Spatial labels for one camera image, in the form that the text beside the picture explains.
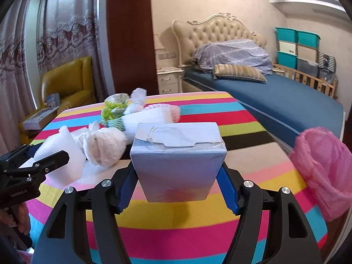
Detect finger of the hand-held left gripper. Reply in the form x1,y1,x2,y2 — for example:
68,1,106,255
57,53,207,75
0,144,36,168
18,150,70,177

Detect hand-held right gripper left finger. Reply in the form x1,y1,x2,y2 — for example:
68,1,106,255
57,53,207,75
34,168,137,264

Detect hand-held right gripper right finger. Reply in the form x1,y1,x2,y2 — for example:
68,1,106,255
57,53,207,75
218,162,323,264

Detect white foam sheet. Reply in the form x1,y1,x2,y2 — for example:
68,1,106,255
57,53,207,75
20,126,87,185

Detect white cardboard box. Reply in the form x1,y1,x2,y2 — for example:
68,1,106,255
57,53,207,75
130,122,227,202

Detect green wavy striped cloth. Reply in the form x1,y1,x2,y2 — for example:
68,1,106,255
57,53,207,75
98,118,127,131

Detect white tissue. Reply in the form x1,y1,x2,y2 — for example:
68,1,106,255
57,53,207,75
125,87,148,115

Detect person's left hand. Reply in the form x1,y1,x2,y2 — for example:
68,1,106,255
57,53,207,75
0,203,31,250

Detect flat cardboard box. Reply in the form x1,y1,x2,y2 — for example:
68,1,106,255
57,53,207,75
22,107,60,130

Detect white crumpled plastic bag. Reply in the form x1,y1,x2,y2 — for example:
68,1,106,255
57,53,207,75
76,121,128,168

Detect white foam block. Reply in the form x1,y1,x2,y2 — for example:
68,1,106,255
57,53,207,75
121,107,172,138

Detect yellow armchair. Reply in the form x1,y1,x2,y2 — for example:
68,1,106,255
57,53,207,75
41,57,96,111

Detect green snack wrapper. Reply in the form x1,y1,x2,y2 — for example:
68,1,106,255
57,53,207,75
100,93,130,122

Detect white foam fruit net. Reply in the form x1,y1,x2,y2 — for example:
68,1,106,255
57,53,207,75
143,104,181,123

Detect blue bed mattress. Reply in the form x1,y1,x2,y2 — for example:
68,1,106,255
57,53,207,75
183,68,346,149

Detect white nightstand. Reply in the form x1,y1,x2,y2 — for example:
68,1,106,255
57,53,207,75
156,66,184,95

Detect brown striped pillow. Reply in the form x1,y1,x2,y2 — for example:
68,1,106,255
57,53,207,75
213,64,268,83

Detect pink lace curtain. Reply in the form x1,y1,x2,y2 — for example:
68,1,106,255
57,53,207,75
0,0,102,149

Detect grey-blue duvet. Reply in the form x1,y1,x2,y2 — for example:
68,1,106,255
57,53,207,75
192,39,273,75

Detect brown wooden panel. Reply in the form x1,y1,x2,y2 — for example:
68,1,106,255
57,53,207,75
106,0,159,97

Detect grey storage box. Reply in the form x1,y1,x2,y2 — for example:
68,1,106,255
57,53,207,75
297,58,320,76

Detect white storage box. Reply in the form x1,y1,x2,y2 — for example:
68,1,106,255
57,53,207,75
278,41,298,54

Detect beige storage box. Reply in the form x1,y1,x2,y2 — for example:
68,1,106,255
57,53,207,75
297,45,320,60

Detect beige tufted headboard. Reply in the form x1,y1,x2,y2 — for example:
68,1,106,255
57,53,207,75
172,13,268,67

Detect striped storage bag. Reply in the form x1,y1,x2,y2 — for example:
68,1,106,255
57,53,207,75
317,52,337,73

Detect ceiling air vent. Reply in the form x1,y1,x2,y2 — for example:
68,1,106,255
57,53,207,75
305,0,342,6

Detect wooden crib rail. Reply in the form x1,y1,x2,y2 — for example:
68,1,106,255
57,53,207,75
272,63,339,100

